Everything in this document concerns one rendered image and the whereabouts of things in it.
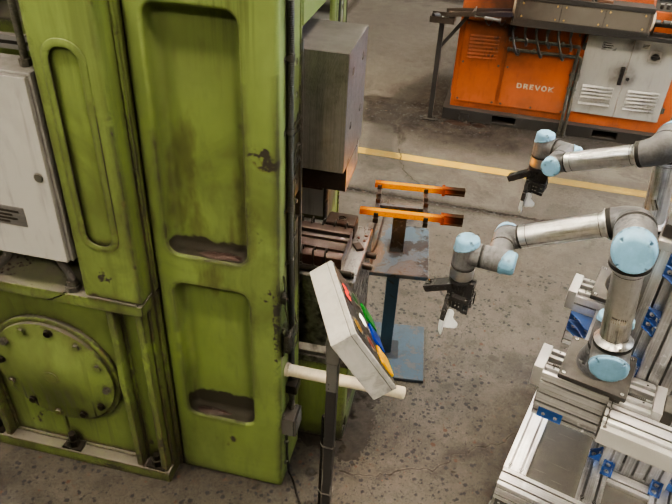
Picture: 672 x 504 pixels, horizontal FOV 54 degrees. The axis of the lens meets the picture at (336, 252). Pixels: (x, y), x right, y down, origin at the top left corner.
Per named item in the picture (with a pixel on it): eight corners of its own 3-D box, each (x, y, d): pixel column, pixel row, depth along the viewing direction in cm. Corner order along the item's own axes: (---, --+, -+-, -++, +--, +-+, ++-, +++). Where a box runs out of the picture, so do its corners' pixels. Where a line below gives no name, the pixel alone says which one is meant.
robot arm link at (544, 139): (553, 138, 264) (533, 132, 268) (547, 163, 270) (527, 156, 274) (560, 132, 269) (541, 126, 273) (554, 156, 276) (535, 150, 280)
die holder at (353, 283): (366, 310, 301) (373, 227, 275) (348, 369, 270) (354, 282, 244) (248, 288, 310) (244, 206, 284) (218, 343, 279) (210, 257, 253)
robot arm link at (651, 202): (623, 257, 264) (651, 127, 236) (635, 241, 274) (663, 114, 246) (655, 266, 258) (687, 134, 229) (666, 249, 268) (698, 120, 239)
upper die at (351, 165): (357, 165, 243) (358, 141, 238) (345, 191, 227) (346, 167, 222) (247, 149, 250) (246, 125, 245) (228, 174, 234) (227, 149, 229)
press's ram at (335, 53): (365, 126, 248) (373, 17, 225) (343, 174, 218) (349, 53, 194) (258, 111, 255) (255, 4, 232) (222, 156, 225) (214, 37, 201)
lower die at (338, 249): (351, 244, 264) (353, 226, 259) (340, 274, 248) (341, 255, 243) (251, 227, 271) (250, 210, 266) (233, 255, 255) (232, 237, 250)
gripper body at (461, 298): (465, 317, 216) (471, 288, 209) (441, 308, 219) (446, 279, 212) (473, 304, 221) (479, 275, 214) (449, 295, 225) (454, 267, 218)
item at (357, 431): (398, 383, 328) (398, 381, 328) (377, 481, 282) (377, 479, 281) (320, 368, 335) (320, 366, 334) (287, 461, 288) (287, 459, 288)
